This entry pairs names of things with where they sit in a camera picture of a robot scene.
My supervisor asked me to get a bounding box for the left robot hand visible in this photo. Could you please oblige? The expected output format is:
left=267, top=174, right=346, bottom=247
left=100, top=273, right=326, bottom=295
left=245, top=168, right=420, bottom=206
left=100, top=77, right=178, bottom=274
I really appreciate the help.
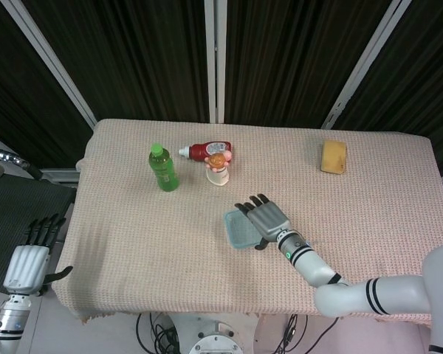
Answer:
left=2, top=213, right=74, bottom=296

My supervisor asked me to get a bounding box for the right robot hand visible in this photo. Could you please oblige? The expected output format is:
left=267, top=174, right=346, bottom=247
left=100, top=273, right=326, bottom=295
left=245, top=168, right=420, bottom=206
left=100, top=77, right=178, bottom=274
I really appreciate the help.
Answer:
left=235, top=194, right=292, bottom=251

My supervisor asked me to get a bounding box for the blue translucent lid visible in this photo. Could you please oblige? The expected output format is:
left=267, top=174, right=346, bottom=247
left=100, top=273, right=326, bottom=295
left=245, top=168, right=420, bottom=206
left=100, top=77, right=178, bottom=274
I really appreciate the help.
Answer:
left=223, top=209, right=267, bottom=250

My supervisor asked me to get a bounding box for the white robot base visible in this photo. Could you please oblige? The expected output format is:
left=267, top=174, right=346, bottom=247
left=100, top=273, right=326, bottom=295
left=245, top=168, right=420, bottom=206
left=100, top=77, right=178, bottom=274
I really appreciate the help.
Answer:
left=168, top=312, right=269, bottom=354

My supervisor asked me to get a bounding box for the small orange-topped cup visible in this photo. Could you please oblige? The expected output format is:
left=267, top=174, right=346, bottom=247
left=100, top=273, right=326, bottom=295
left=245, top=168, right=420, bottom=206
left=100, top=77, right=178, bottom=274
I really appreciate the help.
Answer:
left=205, top=165, right=230, bottom=187

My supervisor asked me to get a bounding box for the black mesh chair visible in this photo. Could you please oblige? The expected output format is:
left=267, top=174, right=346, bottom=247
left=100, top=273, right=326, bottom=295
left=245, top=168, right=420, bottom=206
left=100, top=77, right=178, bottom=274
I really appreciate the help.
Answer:
left=0, top=176, right=77, bottom=292

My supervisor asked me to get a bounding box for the pink hamburger toy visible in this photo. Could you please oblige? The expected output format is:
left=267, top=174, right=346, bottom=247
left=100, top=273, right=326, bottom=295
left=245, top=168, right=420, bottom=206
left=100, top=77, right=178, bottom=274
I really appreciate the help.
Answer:
left=204, top=150, right=233, bottom=173

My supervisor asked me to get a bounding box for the yellow sponge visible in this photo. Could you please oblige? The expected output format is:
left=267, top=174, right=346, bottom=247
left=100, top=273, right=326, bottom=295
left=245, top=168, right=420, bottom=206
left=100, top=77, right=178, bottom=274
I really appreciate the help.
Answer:
left=320, top=139, right=348, bottom=174

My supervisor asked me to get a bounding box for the red ketchup bottle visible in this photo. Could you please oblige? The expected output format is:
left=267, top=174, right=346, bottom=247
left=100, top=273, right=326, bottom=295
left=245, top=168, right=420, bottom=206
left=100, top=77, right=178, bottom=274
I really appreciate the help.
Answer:
left=178, top=140, right=234, bottom=163

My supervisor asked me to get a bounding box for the beige waffle tablecloth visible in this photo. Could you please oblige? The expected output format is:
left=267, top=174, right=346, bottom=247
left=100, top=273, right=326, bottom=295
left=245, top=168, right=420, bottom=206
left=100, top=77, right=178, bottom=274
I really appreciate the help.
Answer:
left=51, top=118, right=442, bottom=325

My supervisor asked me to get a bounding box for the black chrome chair armrest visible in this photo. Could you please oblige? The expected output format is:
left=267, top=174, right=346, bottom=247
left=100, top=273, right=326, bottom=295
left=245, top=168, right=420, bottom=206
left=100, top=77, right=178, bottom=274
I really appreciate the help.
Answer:
left=0, top=145, right=44, bottom=181

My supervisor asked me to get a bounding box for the green drink bottle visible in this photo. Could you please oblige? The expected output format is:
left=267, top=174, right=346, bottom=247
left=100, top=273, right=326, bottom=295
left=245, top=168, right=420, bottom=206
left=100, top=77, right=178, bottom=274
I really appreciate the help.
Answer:
left=148, top=143, right=180, bottom=192

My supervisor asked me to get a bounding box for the black pleated curtain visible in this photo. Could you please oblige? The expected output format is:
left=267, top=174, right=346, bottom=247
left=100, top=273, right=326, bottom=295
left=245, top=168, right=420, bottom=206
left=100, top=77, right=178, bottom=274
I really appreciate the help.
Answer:
left=0, top=0, right=443, bottom=178

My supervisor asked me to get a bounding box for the white frame rail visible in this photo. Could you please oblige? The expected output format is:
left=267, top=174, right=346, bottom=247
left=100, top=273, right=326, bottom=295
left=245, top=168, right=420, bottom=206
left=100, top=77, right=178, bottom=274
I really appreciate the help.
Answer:
left=40, top=167, right=83, bottom=184

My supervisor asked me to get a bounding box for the black cable bundle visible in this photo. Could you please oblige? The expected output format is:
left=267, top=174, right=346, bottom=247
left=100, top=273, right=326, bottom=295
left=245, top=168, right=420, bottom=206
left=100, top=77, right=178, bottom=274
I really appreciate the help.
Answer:
left=276, top=313, right=309, bottom=354
left=135, top=312, right=178, bottom=354

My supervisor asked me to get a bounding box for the white frame post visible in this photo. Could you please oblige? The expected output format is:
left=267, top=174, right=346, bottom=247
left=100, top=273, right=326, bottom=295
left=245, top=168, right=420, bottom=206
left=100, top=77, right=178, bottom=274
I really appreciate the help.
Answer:
left=320, top=0, right=413, bottom=130
left=203, top=0, right=227, bottom=125
left=0, top=0, right=97, bottom=128

